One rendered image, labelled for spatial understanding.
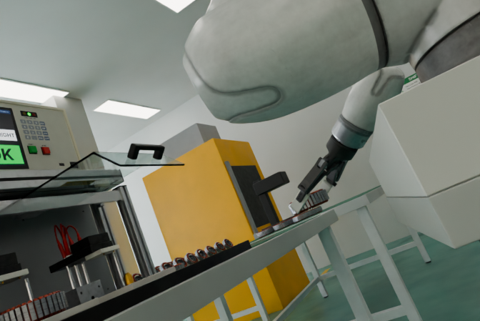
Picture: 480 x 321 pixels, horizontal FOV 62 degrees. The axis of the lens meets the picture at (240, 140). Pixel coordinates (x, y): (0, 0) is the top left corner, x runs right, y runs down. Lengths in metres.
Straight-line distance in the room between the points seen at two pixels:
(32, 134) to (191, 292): 0.64
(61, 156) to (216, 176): 3.43
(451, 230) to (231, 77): 0.26
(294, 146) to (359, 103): 5.14
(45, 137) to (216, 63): 0.80
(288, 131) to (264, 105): 5.67
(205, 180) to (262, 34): 4.18
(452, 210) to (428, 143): 0.05
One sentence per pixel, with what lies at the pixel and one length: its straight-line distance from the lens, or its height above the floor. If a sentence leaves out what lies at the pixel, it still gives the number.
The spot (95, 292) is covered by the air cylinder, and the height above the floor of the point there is 0.80.
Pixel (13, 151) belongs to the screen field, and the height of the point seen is 1.18.
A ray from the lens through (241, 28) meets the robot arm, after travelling 0.45.
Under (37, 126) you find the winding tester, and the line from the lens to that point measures 1.19.
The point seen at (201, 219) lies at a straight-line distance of 4.64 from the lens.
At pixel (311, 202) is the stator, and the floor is 0.79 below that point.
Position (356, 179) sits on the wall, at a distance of 5.89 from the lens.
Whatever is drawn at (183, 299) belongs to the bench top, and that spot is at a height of 0.72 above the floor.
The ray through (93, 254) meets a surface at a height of 0.88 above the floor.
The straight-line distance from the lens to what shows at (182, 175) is 4.74.
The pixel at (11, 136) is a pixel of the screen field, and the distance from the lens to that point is 1.12.
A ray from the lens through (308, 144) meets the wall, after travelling 6.03.
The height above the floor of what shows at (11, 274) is 0.88.
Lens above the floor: 0.77
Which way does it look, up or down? 13 degrees up
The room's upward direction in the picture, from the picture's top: 23 degrees counter-clockwise
